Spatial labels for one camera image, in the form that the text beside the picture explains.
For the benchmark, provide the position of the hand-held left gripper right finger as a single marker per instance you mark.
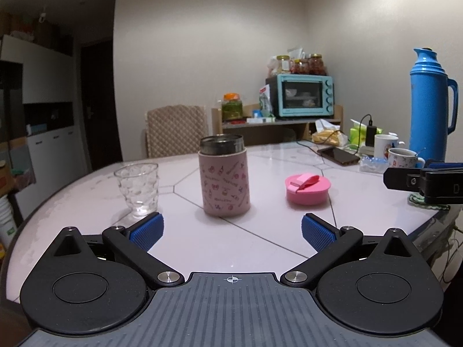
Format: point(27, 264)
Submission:
point(320, 232)

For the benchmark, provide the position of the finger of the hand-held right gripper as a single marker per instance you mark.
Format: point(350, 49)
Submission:
point(446, 166)
point(401, 179)

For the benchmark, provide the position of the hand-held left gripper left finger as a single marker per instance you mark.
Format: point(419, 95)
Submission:
point(147, 230)

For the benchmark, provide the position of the pink bottle cap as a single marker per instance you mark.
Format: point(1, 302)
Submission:
point(307, 191)

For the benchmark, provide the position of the clear glass cup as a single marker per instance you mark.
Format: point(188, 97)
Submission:
point(137, 188)

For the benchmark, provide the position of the pink patterned thermos bottle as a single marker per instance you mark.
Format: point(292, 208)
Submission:
point(226, 184)

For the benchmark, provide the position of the white mug with red pattern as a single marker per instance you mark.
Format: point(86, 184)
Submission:
point(403, 159)

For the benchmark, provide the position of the metal spoon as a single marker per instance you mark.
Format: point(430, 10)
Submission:
point(420, 153)

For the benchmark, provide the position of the plastic box blue label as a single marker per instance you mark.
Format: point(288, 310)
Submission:
point(372, 164)

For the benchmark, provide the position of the white mug with blue print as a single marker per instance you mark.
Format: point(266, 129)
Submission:
point(387, 146)

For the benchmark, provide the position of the green cloth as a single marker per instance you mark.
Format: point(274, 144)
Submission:
point(428, 205)

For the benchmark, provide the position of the black charger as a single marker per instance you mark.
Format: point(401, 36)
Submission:
point(371, 136)

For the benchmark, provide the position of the blue thermos flask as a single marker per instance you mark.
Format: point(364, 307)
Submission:
point(428, 115)

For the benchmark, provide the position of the green tissue pack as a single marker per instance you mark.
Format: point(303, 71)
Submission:
point(358, 133)

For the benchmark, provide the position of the black smartphone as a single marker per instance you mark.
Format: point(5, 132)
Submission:
point(338, 156)

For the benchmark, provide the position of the yellow snack bag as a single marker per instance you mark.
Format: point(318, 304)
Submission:
point(329, 135)

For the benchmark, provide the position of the quilted beige chair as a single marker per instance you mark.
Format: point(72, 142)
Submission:
point(177, 132)

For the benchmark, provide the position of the wooden shelf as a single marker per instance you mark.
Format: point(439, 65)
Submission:
point(275, 130)

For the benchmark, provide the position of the flat white box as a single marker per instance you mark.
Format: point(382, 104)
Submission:
point(260, 120)

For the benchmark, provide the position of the teal toaster oven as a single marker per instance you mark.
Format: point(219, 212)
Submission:
point(302, 95)

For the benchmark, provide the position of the dark door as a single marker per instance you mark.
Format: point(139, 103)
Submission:
point(101, 108)

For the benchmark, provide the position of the white bucket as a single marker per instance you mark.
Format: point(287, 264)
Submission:
point(9, 224)

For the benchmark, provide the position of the red white green packet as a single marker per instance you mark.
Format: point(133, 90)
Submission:
point(266, 101)

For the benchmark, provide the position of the tall glass jar red contents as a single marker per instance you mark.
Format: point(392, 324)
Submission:
point(316, 65)

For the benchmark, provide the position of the green pickle jar orange lid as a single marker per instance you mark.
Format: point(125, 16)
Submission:
point(232, 110)

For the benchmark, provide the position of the small glass jar red contents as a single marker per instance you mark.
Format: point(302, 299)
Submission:
point(301, 68)

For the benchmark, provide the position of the light blue box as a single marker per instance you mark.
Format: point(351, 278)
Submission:
point(36, 129)

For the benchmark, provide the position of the glass jar with pale contents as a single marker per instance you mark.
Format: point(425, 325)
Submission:
point(283, 65)

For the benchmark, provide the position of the white paper bag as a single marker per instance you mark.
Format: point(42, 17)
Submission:
point(296, 53)

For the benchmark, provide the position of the grey white cabinet unit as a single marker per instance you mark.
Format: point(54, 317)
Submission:
point(47, 79)

